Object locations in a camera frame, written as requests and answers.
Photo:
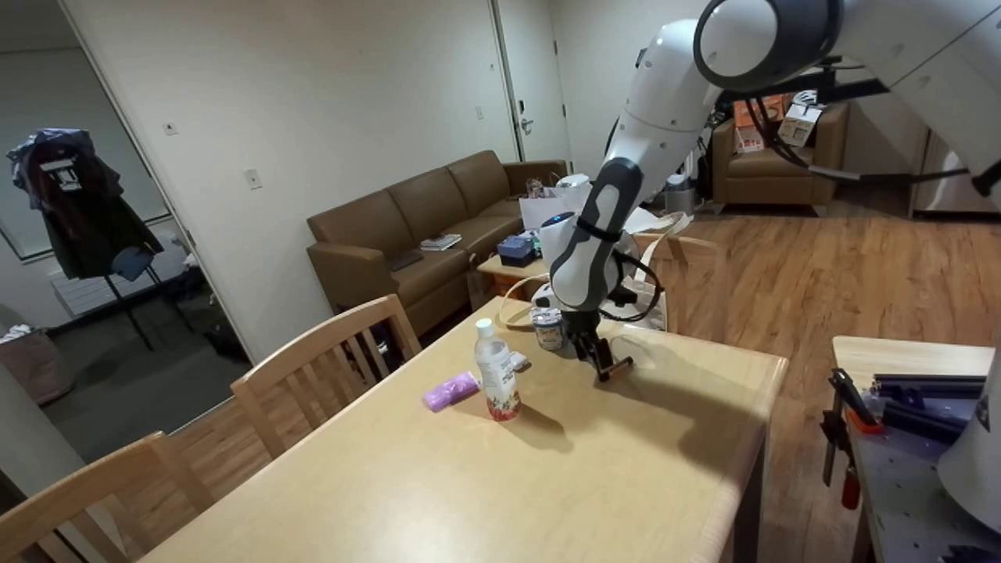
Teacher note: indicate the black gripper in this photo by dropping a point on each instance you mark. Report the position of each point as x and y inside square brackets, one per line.
[583, 333]

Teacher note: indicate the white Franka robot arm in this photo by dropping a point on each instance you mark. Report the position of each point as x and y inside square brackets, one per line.
[669, 95]

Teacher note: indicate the cream canvas tote bag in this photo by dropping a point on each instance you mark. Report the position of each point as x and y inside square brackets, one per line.
[543, 223]

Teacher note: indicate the cup with printed white lid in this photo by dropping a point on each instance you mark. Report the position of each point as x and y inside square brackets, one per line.
[546, 330]

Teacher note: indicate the white plastic bottle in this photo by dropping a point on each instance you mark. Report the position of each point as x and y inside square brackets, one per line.
[498, 371]

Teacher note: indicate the small wooden coffee table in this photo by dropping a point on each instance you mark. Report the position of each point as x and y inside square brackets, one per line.
[504, 273]

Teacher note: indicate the blue item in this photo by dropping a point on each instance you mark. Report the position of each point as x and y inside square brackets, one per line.
[517, 251]

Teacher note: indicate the wooden slat-back chair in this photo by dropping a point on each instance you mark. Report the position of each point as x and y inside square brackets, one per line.
[361, 330]
[96, 478]
[684, 243]

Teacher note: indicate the small purple pack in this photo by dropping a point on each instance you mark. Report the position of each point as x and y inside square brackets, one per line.
[451, 393]

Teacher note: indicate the small grey item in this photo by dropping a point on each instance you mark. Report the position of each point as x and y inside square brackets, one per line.
[443, 245]

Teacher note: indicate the brown sofa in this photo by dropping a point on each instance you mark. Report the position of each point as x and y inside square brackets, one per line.
[419, 206]

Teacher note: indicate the black clamp with orange tip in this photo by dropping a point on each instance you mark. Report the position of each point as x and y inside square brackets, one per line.
[849, 396]
[852, 490]

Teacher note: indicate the white door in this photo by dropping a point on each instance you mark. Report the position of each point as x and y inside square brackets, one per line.
[532, 64]

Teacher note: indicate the black aluminium bar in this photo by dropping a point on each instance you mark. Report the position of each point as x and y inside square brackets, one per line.
[927, 385]
[924, 419]

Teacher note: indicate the side table with grey breadboard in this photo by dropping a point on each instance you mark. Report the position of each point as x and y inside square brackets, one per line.
[910, 490]

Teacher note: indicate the clothes rack with dark garments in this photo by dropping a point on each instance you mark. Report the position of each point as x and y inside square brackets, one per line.
[81, 206]

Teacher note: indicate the grey bin with liner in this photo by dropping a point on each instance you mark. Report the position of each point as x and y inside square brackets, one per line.
[34, 363]

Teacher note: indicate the white light switch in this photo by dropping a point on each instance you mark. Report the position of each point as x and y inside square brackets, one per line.
[254, 180]

